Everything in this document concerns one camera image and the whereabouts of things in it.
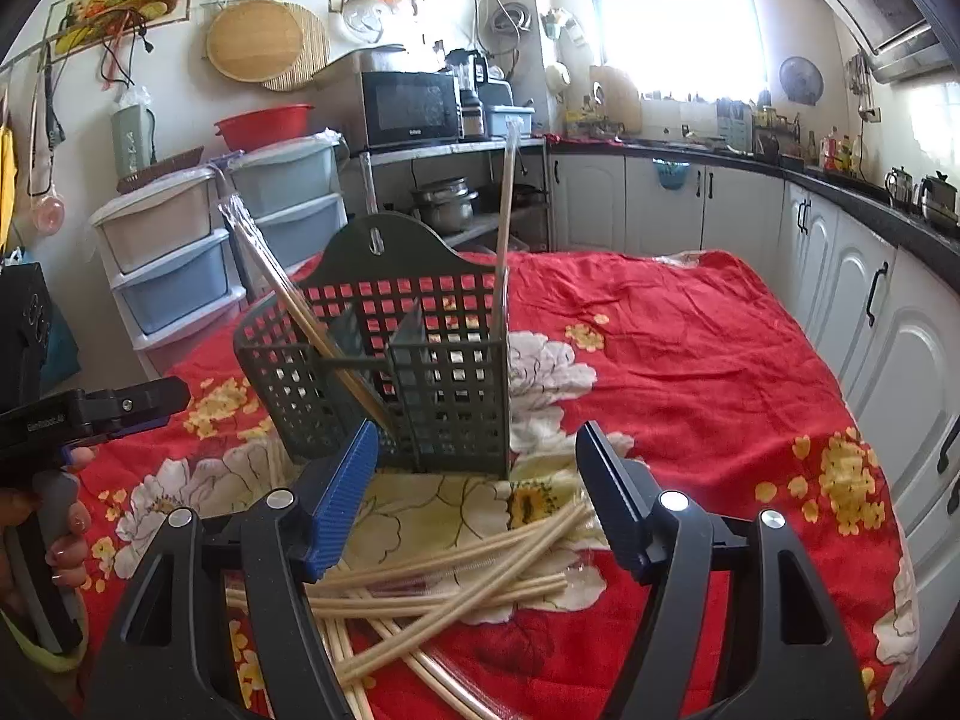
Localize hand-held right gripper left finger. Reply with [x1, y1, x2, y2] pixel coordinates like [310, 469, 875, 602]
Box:
[86, 420, 380, 720]

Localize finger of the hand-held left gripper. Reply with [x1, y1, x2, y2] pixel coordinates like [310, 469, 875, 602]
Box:
[86, 377, 191, 441]

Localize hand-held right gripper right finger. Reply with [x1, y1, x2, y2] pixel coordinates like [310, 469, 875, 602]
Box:
[576, 420, 863, 720]

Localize pile of chopsticks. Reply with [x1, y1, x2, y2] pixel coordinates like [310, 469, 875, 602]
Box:
[225, 499, 623, 720]

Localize dark green utensil basket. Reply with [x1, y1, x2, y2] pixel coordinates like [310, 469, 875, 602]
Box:
[234, 211, 512, 479]

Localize person's left hand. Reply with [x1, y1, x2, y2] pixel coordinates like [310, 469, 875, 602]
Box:
[0, 446, 95, 616]

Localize blue shopping bag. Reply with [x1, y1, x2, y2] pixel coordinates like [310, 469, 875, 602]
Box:
[41, 300, 81, 385]

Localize white plastic drawer unit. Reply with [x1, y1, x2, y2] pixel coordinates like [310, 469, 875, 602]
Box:
[214, 136, 350, 293]
[90, 165, 248, 376]

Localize red floral blanket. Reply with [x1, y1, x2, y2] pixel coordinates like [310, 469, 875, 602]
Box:
[67, 247, 920, 720]

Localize wrapped bamboo chopsticks pair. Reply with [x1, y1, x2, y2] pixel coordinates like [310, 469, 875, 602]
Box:
[491, 116, 526, 331]
[216, 191, 397, 432]

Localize pink round hanging strainer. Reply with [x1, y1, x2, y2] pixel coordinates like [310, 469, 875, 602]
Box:
[31, 191, 65, 233]

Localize brown wicker basket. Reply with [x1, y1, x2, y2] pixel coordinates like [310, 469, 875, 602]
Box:
[116, 146, 205, 194]

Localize yellow hanging cloth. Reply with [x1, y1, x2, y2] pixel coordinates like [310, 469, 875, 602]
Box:
[0, 120, 17, 241]

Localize green appliance in plastic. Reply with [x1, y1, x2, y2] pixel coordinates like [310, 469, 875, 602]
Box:
[111, 86, 158, 175]

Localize red plastic basin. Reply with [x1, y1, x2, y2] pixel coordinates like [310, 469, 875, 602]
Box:
[214, 103, 316, 152]

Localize steel cooking pot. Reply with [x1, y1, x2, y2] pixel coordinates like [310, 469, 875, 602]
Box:
[411, 177, 479, 233]

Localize black frying pan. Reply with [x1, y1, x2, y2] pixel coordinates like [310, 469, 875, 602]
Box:
[480, 184, 548, 207]

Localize white kitchen cabinets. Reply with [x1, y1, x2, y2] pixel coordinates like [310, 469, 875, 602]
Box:
[547, 150, 960, 616]

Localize metal shelf rack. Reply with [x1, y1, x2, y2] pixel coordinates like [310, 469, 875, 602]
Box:
[337, 136, 552, 256]

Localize round bamboo tray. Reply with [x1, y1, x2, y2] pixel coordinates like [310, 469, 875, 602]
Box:
[206, 0, 305, 82]

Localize black kitchen countertop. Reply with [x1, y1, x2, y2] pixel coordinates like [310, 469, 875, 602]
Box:
[547, 131, 960, 271]

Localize round woven mat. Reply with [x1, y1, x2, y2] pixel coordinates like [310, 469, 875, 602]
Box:
[259, 4, 331, 93]

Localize grey-blue plastic container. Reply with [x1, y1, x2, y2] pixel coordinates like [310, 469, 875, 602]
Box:
[484, 105, 535, 137]

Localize black microwave oven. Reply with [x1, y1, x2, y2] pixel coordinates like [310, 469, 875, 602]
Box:
[360, 69, 462, 151]

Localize countertop bottles and jars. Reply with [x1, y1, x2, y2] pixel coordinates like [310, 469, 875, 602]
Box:
[645, 90, 886, 173]

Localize wooden cutting board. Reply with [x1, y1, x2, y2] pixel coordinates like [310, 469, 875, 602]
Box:
[589, 64, 644, 132]

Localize black blender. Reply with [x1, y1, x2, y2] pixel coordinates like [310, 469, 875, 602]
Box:
[446, 49, 492, 140]

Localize steel kettle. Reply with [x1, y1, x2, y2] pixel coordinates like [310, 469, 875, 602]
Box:
[916, 174, 960, 230]
[885, 165, 917, 209]

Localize bright kitchen window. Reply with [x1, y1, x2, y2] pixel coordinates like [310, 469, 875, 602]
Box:
[581, 0, 770, 102]

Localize steel range hood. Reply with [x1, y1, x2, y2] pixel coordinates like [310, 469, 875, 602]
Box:
[796, 0, 957, 83]

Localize black and red power cord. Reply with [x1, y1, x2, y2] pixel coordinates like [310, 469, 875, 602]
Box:
[97, 11, 155, 91]

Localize wide fruit wall poster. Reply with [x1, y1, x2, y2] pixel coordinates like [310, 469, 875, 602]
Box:
[45, 0, 197, 57]

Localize round dark wall plate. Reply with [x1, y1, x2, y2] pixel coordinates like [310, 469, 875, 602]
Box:
[778, 56, 824, 106]

